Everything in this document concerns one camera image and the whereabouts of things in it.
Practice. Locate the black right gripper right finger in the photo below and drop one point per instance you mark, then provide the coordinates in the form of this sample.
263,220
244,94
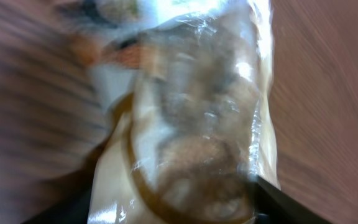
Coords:
275,207

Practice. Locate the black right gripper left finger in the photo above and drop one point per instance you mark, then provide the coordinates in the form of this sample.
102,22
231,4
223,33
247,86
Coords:
65,203

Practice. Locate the white brown snack pouch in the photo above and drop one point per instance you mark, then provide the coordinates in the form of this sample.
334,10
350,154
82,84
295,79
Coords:
189,82

